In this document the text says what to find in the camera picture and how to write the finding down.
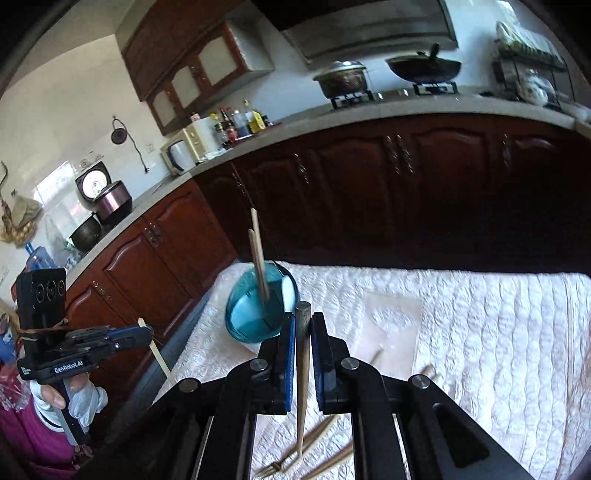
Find range hood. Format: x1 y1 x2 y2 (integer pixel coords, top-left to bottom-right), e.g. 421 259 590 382
253 0 459 69

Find yellow oil bottle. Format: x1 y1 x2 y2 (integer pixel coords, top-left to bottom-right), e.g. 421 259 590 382
243 99 266 134

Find black round pot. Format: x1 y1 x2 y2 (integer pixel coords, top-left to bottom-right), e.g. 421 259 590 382
70 215 102 252

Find black wok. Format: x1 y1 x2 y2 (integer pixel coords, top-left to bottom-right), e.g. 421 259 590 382
386 43 462 85

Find grey kitchen countertop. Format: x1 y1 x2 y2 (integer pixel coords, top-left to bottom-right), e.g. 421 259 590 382
66 94 590 288

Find dark brown chopstick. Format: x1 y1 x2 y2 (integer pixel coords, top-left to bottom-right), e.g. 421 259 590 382
303 441 353 480
294 301 311 459

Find dark sauce bottle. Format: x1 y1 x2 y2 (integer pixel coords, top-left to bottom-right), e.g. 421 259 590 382
219 108 238 147

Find white utensil cup teal rim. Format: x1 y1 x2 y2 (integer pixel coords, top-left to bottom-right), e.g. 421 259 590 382
225 261 301 344

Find cooking pot with lid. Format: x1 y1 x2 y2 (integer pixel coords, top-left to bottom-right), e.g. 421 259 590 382
314 60 368 99

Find blue water jug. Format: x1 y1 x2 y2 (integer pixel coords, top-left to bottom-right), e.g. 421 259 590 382
24 242 57 272

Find dark wooden lower cabinets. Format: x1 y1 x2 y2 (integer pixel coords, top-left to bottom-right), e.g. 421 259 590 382
67 113 590 342

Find white gloved left hand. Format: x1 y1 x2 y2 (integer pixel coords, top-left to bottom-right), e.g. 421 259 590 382
29 373 108 433

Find rice cooker open lid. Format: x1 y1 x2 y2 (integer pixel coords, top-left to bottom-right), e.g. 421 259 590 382
75 161 132 227

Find dark wooden cabinets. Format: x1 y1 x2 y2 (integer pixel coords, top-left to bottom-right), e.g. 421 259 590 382
67 113 590 342
118 1 274 135

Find dish drying rack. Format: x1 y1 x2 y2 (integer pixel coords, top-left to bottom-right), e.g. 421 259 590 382
492 21 574 111

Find dark wooden upper cabinets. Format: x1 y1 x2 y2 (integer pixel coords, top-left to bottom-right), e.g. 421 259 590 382
118 1 274 135

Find white microwave oven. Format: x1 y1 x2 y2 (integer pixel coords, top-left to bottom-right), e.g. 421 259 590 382
160 117 224 176

